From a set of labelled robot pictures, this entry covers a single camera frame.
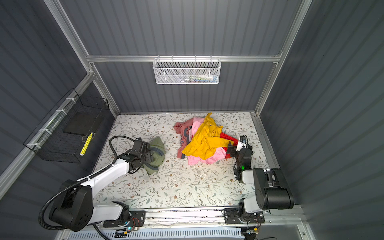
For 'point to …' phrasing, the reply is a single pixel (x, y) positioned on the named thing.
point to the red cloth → (229, 138)
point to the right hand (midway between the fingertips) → (240, 143)
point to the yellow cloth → (206, 140)
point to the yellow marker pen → (86, 144)
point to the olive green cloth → (159, 151)
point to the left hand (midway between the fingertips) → (145, 156)
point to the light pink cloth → (194, 160)
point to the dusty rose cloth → (179, 128)
